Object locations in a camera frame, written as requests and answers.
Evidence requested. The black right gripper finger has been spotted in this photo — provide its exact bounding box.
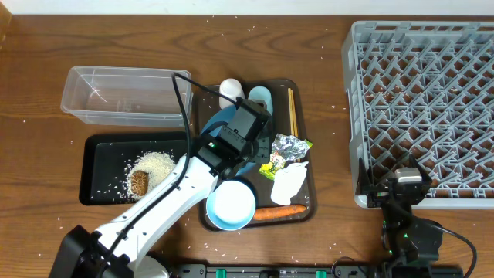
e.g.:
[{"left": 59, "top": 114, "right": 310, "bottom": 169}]
[
  {"left": 355, "top": 158, "right": 372, "bottom": 196},
  {"left": 406, "top": 154, "right": 431, "bottom": 185}
]

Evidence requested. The right wooden chopstick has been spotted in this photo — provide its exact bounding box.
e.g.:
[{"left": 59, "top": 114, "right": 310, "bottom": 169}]
[{"left": 289, "top": 87, "right": 301, "bottom": 163}]

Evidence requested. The brown food scrap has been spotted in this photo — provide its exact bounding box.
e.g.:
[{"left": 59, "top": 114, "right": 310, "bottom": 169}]
[{"left": 130, "top": 170, "right": 149, "bottom": 197}]

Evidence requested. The foil snack wrapper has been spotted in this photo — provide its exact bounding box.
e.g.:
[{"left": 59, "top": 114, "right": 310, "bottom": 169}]
[{"left": 259, "top": 134, "right": 313, "bottom": 180}]

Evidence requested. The white plastic cup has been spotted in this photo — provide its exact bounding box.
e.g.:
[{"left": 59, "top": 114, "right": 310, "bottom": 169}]
[{"left": 218, "top": 78, "right": 245, "bottom": 110}]

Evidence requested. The clear plastic bin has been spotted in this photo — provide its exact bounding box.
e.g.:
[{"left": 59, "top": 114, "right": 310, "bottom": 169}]
[{"left": 60, "top": 66, "right": 193, "bottom": 127}]

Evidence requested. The left wooden chopstick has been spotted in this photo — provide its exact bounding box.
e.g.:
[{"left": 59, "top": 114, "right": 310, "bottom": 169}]
[{"left": 287, "top": 88, "right": 295, "bottom": 136}]

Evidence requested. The white paper napkin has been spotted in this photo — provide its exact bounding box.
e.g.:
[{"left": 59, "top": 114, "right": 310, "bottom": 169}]
[{"left": 271, "top": 161, "right": 309, "bottom": 205}]

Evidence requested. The light blue plastic cup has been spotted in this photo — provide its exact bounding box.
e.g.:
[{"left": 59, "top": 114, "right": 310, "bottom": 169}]
[{"left": 248, "top": 86, "right": 273, "bottom": 115}]

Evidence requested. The orange carrot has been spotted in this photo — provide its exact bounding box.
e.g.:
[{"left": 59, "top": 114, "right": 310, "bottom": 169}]
[{"left": 253, "top": 205, "right": 306, "bottom": 221}]

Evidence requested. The grey dishwasher rack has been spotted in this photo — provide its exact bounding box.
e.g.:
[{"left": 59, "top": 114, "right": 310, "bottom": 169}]
[{"left": 342, "top": 21, "right": 493, "bottom": 209}]

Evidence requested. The light blue bowl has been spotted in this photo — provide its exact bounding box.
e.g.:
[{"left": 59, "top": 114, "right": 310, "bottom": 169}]
[{"left": 206, "top": 181, "right": 256, "bottom": 231}]

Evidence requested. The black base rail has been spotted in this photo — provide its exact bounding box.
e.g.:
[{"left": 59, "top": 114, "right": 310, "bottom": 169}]
[{"left": 169, "top": 264, "right": 464, "bottom": 278}]

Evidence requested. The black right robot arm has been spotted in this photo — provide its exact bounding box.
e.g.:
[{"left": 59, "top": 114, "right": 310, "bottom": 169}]
[{"left": 356, "top": 156, "right": 442, "bottom": 277}]

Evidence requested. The black plastic tray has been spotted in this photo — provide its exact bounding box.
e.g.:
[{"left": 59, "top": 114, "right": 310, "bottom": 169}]
[{"left": 79, "top": 131, "right": 186, "bottom": 205}]

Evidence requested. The dark brown serving tray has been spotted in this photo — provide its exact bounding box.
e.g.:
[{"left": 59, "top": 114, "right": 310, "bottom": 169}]
[{"left": 191, "top": 80, "right": 317, "bottom": 229}]

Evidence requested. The wooden chopstick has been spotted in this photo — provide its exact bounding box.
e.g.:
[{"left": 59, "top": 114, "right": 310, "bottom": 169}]
[
  {"left": 289, "top": 87, "right": 301, "bottom": 163},
  {"left": 287, "top": 88, "right": 295, "bottom": 136}
]

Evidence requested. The pile of rice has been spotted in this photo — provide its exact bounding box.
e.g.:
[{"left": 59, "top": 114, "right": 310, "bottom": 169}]
[{"left": 123, "top": 151, "right": 176, "bottom": 201}]

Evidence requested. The dark blue plate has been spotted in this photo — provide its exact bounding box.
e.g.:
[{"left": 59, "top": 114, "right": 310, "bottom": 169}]
[{"left": 200, "top": 106, "right": 255, "bottom": 177}]

